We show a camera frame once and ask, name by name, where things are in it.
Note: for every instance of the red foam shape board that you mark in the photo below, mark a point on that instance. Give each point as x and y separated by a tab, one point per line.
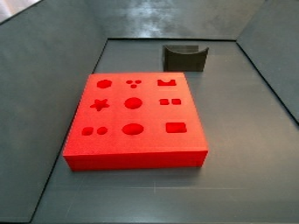
136	122

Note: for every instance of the dark grey cradle block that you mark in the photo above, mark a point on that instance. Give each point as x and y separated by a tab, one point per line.
184	58

